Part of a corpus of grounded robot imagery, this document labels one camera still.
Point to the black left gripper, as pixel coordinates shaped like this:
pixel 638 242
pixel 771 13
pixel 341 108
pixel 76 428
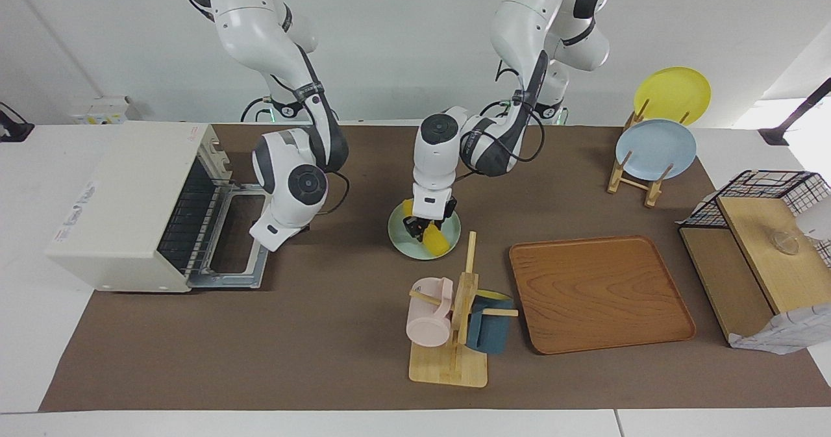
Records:
pixel 434 211

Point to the yellow corn cob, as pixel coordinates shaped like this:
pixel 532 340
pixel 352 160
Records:
pixel 436 242

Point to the pale green plate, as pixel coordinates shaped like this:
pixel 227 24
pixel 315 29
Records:
pixel 399 232

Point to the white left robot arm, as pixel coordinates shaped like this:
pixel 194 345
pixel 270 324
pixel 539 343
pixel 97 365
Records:
pixel 519 28

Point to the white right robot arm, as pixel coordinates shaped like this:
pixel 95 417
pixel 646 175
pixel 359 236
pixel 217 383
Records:
pixel 285 177

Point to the white toaster oven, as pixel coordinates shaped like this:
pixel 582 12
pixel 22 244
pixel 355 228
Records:
pixel 123 210

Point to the wooden mug stand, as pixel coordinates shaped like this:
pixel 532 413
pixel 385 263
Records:
pixel 462 307

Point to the brown table mat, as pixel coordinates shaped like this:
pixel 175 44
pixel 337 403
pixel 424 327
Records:
pixel 363 294

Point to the pink mug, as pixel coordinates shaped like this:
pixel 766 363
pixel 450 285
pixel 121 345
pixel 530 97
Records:
pixel 428 320

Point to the dark blue mug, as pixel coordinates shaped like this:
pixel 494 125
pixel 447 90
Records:
pixel 490 330

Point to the brown wooden tray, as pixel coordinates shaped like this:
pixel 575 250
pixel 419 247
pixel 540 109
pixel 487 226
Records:
pixel 600 294

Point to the wooden plate rack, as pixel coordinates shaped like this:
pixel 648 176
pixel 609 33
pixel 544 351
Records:
pixel 623 178

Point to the light blue plate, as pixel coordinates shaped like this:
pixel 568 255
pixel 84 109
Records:
pixel 656 150

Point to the yellow plate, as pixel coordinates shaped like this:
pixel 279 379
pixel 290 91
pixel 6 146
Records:
pixel 672 93

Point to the dark wooden board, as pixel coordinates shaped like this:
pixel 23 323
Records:
pixel 727 274

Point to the white power box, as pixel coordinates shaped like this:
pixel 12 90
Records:
pixel 104 109

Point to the light wooden board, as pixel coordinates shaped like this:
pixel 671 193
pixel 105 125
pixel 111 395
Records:
pixel 772 268

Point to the clear glass cup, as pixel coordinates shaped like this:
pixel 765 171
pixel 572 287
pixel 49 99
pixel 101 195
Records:
pixel 785 242

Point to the white grid cloth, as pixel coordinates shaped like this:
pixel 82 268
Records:
pixel 785 336

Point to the black stand foot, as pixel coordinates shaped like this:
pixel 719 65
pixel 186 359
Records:
pixel 789 122

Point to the white round object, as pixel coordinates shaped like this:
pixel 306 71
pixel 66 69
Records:
pixel 819 219

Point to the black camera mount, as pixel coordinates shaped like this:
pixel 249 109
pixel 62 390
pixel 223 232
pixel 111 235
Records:
pixel 13 127

